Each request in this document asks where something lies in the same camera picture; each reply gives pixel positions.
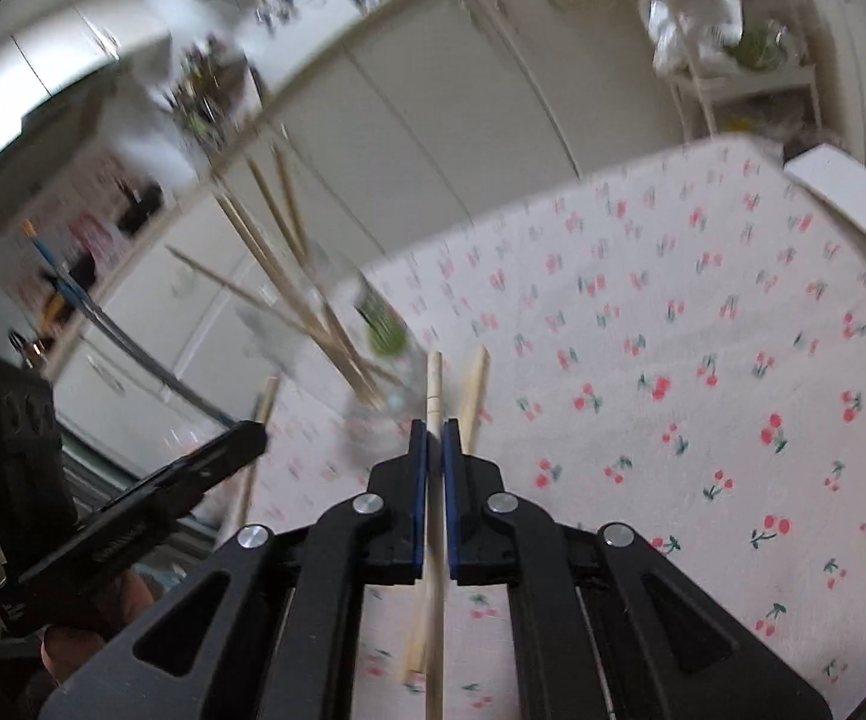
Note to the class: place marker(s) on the white plastic bag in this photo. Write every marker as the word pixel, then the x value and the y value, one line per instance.
pixel 691 22

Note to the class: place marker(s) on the cream base cabinets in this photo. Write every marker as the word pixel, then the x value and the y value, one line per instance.
pixel 440 112

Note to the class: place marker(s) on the cherry print tablecloth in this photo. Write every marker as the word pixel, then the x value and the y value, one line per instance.
pixel 665 465

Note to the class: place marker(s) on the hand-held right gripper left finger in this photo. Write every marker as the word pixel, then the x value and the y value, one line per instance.
pixel 418 495

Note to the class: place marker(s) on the row of wooden chopsticks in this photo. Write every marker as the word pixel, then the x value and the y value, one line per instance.
pixel 476 390

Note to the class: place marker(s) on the cream wall cabinets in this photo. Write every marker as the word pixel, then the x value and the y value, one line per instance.
pixel 50 67

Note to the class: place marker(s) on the person's left hand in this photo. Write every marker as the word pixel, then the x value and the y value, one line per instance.
pixel 95 630

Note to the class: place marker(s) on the pink wall stickers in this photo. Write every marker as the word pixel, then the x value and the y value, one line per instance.
pixel 87 232

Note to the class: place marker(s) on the white rolling cart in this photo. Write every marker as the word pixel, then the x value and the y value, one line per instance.
pixel 748 90

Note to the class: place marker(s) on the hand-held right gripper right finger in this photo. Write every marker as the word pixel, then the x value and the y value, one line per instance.
pixel 451 495

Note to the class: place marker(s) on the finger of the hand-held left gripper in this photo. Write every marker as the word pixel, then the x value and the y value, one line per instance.
pixel 215 457

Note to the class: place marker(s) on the black wok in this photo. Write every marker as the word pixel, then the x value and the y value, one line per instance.
pixel 140 202

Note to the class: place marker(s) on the light wooden chopstick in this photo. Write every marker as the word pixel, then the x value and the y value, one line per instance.
pixel 223 277
pixel 268 262
pixel 286 195
pixel 268 199
pixel 433 390

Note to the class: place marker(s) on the clear glass jar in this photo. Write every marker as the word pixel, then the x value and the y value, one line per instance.
pixel 403 367

